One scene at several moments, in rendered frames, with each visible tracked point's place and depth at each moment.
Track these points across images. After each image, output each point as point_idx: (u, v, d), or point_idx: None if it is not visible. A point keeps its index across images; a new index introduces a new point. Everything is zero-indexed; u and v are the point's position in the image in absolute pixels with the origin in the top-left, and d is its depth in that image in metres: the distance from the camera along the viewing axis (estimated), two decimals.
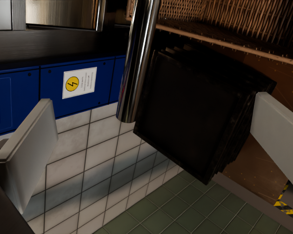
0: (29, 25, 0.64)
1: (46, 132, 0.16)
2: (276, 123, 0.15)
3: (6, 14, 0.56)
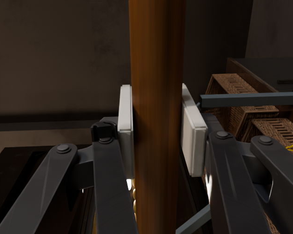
0: None
1: None
2: (181, 109, 0.17)
3: None
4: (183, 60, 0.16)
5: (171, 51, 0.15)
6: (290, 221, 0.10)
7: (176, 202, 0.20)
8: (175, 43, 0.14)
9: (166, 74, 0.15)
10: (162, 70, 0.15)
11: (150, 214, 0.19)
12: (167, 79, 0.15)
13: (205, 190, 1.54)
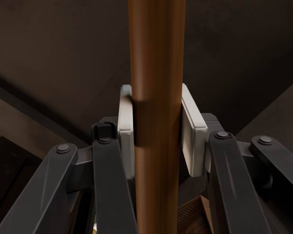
0: None
1: None
2: (181, 109, 0.17)
3: None
4: (183, 62, 0.16)
5: (171, 54, 0.15)
6: (290, 221, 0.10)
7: (177, 203, 0.20)
8: (175, 45, 0.14)
9: (165, 76, 0.15)
10: (162, 72, 0.15)
11: (151, 215, 0.19)
12: (167, 81, 0.15)
13: None
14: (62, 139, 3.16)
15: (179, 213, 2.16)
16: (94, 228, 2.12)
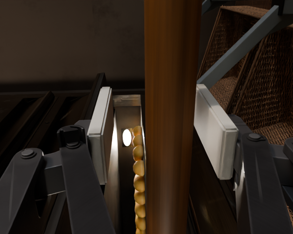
0: None
1: (110, 115, 0.18)
2: (204, 111, 0.17)
3: None
4: (198, 59, 0.16)
5: (187, 50, 0.14)
6: None
7: (188, 203, 0.20)
8: (191, 41, 0.14)
9: (181, 73, 0.15)
10: (177, 69, 0.15)
11: (162, 214, 0.19)
12: (182, 78, 0.15)
13: None
14: None
15: (216, 48, 1.63)
16: None
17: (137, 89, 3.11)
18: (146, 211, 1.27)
